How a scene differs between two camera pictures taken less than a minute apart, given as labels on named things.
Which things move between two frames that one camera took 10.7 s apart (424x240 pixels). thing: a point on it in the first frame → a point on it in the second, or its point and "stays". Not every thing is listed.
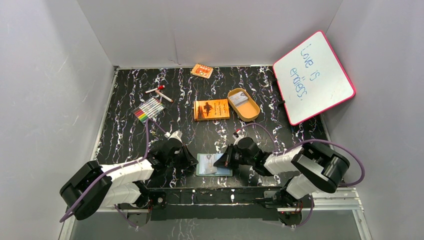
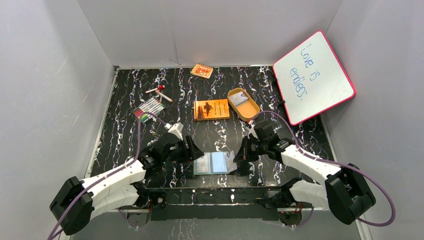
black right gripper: x=226 y=159 → x=244 y=154
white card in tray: x=238 y=98 stays
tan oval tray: x=243 y=104 stays
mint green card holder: x=205 y=167 stays
